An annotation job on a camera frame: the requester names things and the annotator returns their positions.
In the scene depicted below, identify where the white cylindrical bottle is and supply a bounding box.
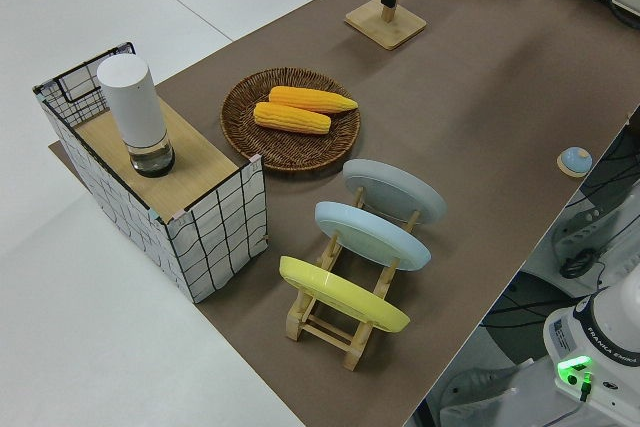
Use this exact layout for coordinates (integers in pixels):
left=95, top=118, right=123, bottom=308
left=95, top=55, right=177, bottom=179

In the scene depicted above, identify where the brown table mat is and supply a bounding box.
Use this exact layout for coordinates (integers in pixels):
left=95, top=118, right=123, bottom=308
left=47, top=0, right=640, bottom=427

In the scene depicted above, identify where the brown wicker basket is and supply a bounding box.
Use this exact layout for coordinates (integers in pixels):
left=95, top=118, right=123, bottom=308
left=220, top=66, right=363, bottom=174

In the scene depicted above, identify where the wooden plate rack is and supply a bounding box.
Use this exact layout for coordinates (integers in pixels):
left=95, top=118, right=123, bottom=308
left=285, top=185, right=424, bottom=373

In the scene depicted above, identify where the grey plate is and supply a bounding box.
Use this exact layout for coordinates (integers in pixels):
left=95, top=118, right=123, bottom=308
left=342, top=158, right=448, bottom=227

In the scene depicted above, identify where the yellow corn cob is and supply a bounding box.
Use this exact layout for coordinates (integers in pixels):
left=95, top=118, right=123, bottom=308
left=268, top=85, right=360, bottom=115
left=252, top=101, right=333, bottom=136

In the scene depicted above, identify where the wire grid wooden shelf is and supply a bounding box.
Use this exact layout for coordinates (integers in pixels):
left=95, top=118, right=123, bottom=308
left=32, top=40, right=272, bottom=305

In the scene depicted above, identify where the wooden mug tree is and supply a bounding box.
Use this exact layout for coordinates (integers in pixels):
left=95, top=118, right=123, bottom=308
left=344, top=0, right=428, bottom=52

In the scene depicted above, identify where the yellow plate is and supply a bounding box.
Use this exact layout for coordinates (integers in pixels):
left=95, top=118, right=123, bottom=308
left=278, top=255, right=413, bottom=335

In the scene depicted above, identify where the light blue plate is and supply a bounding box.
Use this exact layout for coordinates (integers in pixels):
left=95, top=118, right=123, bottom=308
left=313, top=200, right=433, bottom=274

